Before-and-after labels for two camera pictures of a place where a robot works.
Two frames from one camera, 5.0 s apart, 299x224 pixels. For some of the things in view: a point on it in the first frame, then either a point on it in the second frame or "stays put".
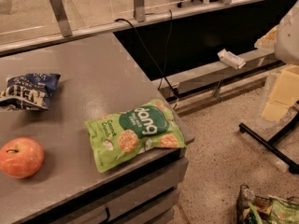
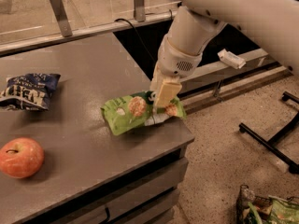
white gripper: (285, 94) → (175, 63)
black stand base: (269, 144) stays put
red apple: (21, 157) stays put
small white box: (230, 60) stays put
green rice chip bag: (122, 135) → (139, 109)
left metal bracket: (61, 14) stays put
